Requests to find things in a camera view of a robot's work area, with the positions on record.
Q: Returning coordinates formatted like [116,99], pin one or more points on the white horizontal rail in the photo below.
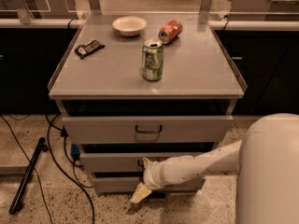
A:
[217,25]

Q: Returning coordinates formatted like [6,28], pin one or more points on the grey drawer cabinet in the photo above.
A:
[199,79]

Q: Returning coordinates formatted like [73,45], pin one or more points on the black floor bar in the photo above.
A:
[16,205]

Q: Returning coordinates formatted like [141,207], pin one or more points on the white bowl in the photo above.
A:
[129,25]

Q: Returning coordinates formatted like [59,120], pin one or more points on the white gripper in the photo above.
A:
[151,174]

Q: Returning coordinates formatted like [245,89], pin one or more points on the blue plug box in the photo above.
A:
[75,152]

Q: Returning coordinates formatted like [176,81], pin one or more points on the grey bottom drawer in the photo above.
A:
[104,185]

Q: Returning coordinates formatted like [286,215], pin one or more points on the orange soda can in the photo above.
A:
[170,31]

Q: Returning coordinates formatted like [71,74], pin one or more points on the grey top drawer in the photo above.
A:
[160,129]

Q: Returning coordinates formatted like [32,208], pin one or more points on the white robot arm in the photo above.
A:
[266,162]

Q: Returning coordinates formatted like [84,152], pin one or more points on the grey drawer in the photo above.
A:
[124,162]
[160,129]
[104,185]

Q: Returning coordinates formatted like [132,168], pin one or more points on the green soda can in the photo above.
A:
[152,60]

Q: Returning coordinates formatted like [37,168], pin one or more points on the dark snack packet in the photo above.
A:
[87,49]

